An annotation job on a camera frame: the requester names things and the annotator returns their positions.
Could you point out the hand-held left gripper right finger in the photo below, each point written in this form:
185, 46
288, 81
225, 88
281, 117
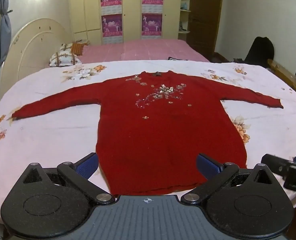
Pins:
207, 165

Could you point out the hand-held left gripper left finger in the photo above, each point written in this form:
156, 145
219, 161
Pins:
88, 165

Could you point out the red sequined sweater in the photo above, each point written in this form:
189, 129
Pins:
160, 135

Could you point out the floral white blanket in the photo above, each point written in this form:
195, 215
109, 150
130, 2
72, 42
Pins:
50, 130

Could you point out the brown patterned white pillow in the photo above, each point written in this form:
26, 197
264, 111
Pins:
64, 58
66, 46

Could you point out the black white striped cloth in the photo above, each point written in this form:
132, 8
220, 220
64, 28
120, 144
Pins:
177, 58

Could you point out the black bag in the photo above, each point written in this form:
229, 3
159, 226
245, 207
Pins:
260, 50

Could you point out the orange striped cushion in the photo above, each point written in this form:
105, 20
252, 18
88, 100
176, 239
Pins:
78, 48

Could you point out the pink checked bed sheet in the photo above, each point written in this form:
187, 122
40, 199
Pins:
143, 50

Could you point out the cream round headboard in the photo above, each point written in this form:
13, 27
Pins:
30, 45

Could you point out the brown wooden door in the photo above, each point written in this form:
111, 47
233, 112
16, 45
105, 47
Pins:
205, 17

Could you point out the blue shelf ornament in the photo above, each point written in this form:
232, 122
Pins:
185, 5

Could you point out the cream wardrobe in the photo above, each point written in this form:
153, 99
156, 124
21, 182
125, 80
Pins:
133, 10

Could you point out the wooden furniture frame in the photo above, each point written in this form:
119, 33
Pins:
280, 70

